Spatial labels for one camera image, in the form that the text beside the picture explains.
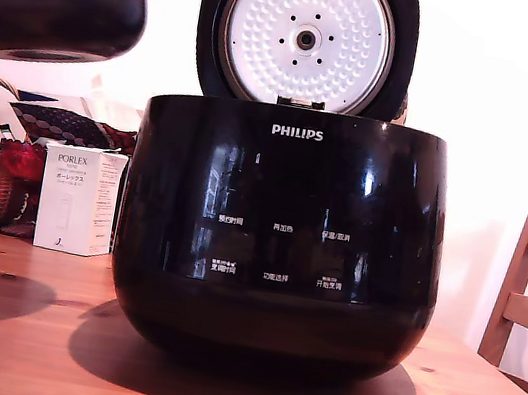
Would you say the black Philips rice cooker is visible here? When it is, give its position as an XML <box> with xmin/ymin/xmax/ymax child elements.
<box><xmin>96</xmin><ymin>79</ymin><xmax>465</xmax><ymax>395</ymax></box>

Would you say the black rice cooker lid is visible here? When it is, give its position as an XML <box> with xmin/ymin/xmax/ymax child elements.
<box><xmin>185</xmin><ymin>0</ymin><xmax>427</xmax><ymax>130</ymax></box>

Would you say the white Porlex box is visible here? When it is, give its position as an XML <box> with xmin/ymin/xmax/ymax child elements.
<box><xmin>29</xmin><ymin>137</ymin><xmax>131</xmax><ymax>262</ymax></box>

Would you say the dark patterned cushion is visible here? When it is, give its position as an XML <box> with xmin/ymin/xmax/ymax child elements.
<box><xmin>3</xmin><ymin>86</ymin><xmax>144</xmax><ymax>163</ymax></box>

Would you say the red glass bowl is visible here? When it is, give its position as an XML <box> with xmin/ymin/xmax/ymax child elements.
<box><xmin>0</xmin><ymin>136</ymin><xmax>49</xmax><ymax>185</ymax></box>

